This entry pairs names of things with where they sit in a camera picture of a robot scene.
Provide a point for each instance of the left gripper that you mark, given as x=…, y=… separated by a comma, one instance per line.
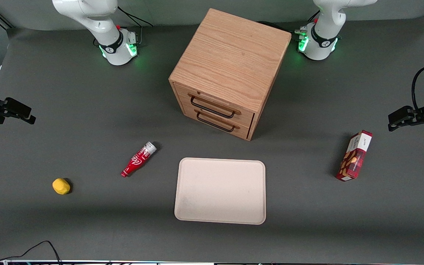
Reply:
x=423, y=112

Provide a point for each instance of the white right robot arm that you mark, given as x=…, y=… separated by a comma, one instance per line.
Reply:
x=87, y=14

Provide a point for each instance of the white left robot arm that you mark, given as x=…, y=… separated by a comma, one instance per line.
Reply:
x=326, y=22

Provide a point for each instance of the plain wooden drawer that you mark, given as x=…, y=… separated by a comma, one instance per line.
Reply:
x=243, y=131

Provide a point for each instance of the oak wood drawer cabinet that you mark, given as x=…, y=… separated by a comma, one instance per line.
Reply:
x=230, y=51

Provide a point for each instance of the red snack box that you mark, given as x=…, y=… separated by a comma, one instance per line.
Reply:
x=353, y=158

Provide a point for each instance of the yellow lemon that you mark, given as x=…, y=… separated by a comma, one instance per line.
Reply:
x=61, y=186

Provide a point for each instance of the red cola bottle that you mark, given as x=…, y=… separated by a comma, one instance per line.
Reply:
x=136, y=162

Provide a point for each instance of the beige plastic tray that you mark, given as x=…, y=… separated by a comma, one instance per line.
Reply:
x=219, y=191

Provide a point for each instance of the black frame rail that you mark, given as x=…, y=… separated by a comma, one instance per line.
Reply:
x=0, y=18

